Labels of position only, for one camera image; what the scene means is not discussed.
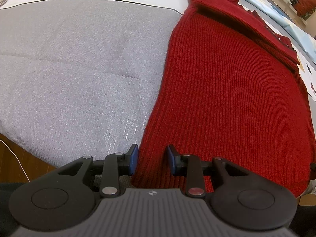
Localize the light blue folded sheet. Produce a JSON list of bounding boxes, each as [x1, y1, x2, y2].
[[245, 0, 315, 63]]

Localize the white cable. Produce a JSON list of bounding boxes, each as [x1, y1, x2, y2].
[[0, 139, 31, 182]]

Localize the grey printed bed cover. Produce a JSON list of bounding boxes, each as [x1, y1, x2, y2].
[[0, 0, 316, 168]]

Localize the dark red knit sweater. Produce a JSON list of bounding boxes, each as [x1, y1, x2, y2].
[[132, 0, 315, 196]]

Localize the dark red plush toy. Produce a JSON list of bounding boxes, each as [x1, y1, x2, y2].
[[293, 0, 316, 17]]

